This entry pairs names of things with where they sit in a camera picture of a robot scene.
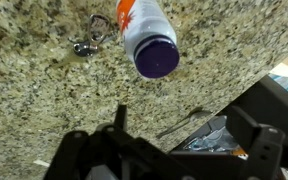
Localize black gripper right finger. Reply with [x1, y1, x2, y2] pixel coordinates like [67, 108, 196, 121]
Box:
[226, 105, 286, 180]

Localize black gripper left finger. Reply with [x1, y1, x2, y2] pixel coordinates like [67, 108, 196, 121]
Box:
[98, 104, 142, 151]

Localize white bottle purple cap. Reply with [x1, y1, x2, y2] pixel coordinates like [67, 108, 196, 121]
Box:
[115, 0, 181, 80]

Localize metal keys with keyring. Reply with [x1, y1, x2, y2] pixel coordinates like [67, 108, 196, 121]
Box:
[67, 13, 118, 58]

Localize small white paper scrap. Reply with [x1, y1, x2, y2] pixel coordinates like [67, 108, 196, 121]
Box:
[33, 159, 51, 168]

